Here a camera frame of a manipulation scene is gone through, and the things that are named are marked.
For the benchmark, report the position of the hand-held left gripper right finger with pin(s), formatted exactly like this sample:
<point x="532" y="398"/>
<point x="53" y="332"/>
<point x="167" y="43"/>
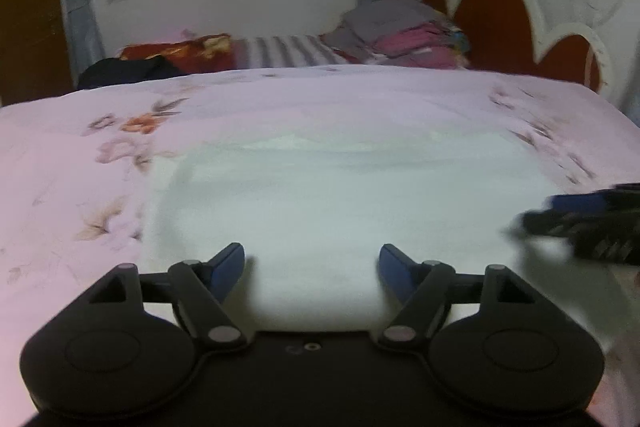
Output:
<point x="395" y="266"/>

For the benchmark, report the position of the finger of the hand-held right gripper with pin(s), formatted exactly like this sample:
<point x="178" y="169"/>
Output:
<point x="580" y="203"/>
<point x="547" y="223"/>

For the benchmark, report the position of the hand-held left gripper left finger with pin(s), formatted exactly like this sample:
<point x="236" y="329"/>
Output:
<point x="227" y="266"/>

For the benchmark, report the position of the white knit sweater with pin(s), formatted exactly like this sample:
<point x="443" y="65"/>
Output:
<point x="330" y="217"/>

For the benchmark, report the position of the pink folded clothes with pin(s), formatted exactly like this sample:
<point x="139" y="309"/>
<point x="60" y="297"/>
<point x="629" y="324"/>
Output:
<point x="420" y="47"/>

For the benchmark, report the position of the grey folded clothes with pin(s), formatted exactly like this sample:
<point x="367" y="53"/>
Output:
<point x="390" y="19"/>

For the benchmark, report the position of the pink floral blanket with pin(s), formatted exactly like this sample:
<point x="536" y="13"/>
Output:
<point x="75" y="187"/>

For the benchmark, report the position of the brown and white headboard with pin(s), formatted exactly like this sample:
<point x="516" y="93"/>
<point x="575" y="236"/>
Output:
<point x="492" y="22"/>

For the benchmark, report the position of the colourful patterned cloth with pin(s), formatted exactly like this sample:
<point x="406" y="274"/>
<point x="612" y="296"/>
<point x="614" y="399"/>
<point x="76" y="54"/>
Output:
<point x="457" y="38"/>

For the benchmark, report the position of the dark cloth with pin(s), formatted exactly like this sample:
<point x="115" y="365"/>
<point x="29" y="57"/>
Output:
<point x="125" y="72"/>

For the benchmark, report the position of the striped bed sheet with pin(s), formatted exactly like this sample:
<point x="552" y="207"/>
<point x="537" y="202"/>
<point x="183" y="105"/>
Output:
<point x="285" y="52"/>

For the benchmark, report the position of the red floral cloth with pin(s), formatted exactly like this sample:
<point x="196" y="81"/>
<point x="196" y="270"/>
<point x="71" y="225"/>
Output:
<point x="180" y="49"/>

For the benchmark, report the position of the brown wooden door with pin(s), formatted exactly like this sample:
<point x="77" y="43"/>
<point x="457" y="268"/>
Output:
<point x="27" y="7"/>

